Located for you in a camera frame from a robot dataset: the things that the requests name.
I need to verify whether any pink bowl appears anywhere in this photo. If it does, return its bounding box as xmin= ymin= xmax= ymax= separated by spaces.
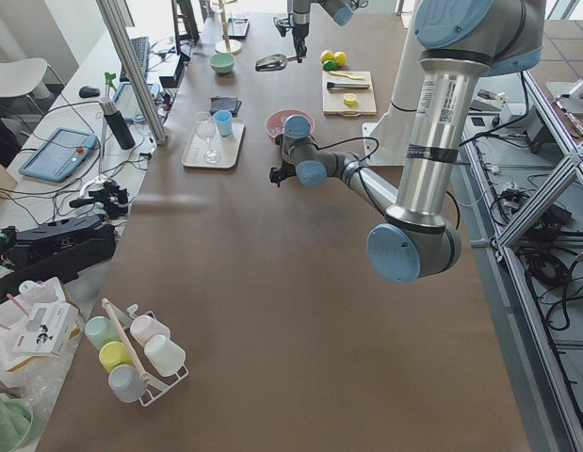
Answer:
xmin=265 ymin=108 xmax=315 ymax=144

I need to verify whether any wooden mug tree stand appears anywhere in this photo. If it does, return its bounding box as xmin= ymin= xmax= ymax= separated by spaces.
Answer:
xmin=210 ymin=0 xmax=242 ymax=55

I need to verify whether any black keyboard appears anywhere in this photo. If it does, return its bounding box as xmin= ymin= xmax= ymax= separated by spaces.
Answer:
xmin=129 ymin=37 xmax=151 ymax=78

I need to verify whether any light blue cup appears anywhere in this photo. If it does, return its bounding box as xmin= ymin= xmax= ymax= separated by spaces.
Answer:
xmin=213 ymin=109 xmax=233 ymax=137

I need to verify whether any black computer mouse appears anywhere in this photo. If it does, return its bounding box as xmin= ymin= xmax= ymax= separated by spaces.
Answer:
xmin=78 ymin=86 xmax=101 ymax=99

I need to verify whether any yellow plastic knife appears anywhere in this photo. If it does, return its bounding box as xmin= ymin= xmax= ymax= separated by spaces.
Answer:
xmin=328 ymin=71 xmax=365 ymax=80

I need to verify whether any bamboo cutting board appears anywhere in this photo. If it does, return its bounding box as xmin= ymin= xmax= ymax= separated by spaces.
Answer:
xmin=322 ymin=71 xmax=378 ymax=116

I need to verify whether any blue teach pendant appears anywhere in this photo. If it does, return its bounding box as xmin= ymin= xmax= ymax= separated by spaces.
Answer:
xmin=19 ymin=128 xmax=98 ymax=183
xmin=113 ymin=82 xmax=143 ymax=124

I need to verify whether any cream serving tray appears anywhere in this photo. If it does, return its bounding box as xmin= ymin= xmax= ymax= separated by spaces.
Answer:
xmin=181 ymin=118 xmax=245 ymax=170

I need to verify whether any pile of clear ice cubes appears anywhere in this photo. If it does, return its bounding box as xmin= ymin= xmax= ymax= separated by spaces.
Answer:
xmin=267 ymin=110 xmax=289 ymax=137

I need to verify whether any clear wine glass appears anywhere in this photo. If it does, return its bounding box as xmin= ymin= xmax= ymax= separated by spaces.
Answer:
xmin=195 ymin=111 xmax=220 ymax=165

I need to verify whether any yellow lemon upper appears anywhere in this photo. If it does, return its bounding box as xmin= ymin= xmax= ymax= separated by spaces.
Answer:
xmin=320 ymin=49 xmax=334 ymax=63

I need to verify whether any stainless steel ice scoop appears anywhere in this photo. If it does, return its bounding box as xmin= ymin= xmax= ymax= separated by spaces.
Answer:
xmin=254 ymin=53 xmax=301 ymax=73

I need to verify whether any white cup rack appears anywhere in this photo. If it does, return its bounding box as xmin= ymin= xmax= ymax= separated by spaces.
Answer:
xmin=101 ymin=299 xmax=190 ymax=408

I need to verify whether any yellow lemon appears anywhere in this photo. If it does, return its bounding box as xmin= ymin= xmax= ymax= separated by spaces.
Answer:
xmin=320 ymin=49 xmax=334 ymax=63
xmin=333 ymin=51 xmax=348 ymax=67

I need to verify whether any steel muddler black tip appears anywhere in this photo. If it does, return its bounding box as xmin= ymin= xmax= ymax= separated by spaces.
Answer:
xmin=326 ymin=81 xmax=370 ymax=90

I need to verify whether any green lime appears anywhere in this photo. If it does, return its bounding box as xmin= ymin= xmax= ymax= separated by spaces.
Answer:
xmin=322 ymin=60 xmax=338 ymax=72

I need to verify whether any half lemon slice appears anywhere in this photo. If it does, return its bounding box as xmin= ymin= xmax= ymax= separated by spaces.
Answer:
xmin=343 ymin=93 xmax=357 ymax=105

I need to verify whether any yellow lemon lower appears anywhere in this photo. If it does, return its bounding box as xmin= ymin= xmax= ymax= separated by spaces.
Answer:
xmin=333 ymin=51 xmax=348 ymax=67

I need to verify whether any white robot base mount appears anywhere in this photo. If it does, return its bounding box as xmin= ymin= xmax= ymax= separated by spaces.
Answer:
xmin=363 ymin=1 xmax=424 ymax=166

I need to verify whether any mint green bowl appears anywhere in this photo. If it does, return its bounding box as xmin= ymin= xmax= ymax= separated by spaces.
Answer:
xmin=209 ymin=53 xmax=235 ymax=75

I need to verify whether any grey folded cloth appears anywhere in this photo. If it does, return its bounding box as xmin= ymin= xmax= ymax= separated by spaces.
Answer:
xmin=209 ymin=96 xmax=242 ymax=118

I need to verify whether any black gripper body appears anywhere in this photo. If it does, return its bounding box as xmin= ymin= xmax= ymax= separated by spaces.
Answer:
xmin=273 ymin=12 xmax=310 ymax=39
xmin=268 ymin=160 xmax=297 ymax=187

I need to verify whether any black glass tray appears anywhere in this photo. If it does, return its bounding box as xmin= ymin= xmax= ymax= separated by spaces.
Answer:
xmin=227 ymin=18 xmax=250 ymax=40

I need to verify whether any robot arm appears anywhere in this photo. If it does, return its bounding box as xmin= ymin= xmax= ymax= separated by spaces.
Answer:
xmin=269 ymin=1 xmax=545 ymax=283
xmin=273 ymin=0 xmax=368 ymax=62

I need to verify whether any black water bottle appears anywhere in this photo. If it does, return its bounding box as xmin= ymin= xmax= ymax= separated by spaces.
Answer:
xmin=99 ymin=97 xmax=136 ymax=150

